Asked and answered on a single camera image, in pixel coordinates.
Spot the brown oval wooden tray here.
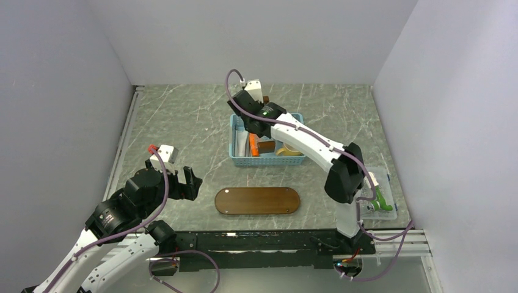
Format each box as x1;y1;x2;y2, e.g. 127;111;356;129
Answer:
214;187;301;215

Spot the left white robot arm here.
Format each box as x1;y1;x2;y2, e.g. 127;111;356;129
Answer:
23;165;203;292

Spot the yellow ceramic mug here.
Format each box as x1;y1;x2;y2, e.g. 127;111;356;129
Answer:
275;143;304;156

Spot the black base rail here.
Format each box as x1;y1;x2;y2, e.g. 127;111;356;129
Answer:
177;229;376;272

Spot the clear holder with brown ends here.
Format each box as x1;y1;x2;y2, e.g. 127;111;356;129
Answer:
257;95;276;155

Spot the clear plastic container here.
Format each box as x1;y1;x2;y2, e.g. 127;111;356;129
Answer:
360;167;397;220

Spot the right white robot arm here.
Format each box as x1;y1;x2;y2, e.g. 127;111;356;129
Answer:
228;90;367;253

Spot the light blue plastic basket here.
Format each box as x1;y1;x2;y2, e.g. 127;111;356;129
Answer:
228;114;306;167

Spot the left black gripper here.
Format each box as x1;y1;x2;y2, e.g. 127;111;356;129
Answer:
140;158;202;219

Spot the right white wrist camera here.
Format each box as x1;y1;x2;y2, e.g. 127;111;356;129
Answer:
239;79;263;101

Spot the orange toothpaste tube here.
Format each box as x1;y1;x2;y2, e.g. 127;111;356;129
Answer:
249;133;260;157

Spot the aluminium frame rail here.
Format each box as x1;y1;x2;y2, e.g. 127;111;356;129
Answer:
101;85;145;201

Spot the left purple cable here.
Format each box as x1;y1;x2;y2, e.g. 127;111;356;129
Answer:
40;150;171;293

